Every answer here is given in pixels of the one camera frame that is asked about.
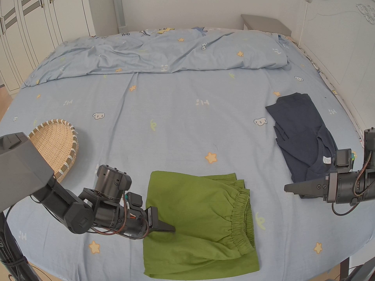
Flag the round woven basket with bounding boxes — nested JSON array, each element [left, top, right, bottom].
[[28, 118, 80, 184]]

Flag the bed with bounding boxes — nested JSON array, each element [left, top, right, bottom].
[[0, 0, 375, 279]]

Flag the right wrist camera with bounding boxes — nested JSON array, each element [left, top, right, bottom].
[[333, 148, 357, 173]]

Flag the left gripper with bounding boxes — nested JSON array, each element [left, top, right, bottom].
[[101, 205, 176, 241]]

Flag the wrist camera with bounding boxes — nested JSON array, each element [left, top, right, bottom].
[[125, 191, 144, 209], [333, 148, 357, 173]]

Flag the black cable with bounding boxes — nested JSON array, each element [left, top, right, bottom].
[[331, 201, 361, 216]]

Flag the green shorts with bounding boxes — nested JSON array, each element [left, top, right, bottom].
[[142, 170, 260, 281]]

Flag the dark blue T-shirt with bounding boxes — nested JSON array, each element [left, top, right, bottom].
[[265, 92, 339, 200]]

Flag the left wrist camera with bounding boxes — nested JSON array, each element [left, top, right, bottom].
[[125, 191, 144, 209]]

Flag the white wardrobe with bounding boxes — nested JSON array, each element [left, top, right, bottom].
[[0, 0, 118, 93]]

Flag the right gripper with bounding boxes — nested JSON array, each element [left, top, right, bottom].
[[284, 170, 367, 204]]

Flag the pale blue quilt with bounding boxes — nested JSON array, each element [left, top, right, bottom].
[[21, 26, 292, 89]]

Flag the grey bedside table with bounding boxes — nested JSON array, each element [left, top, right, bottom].
[[240, 14, 292, 36]]

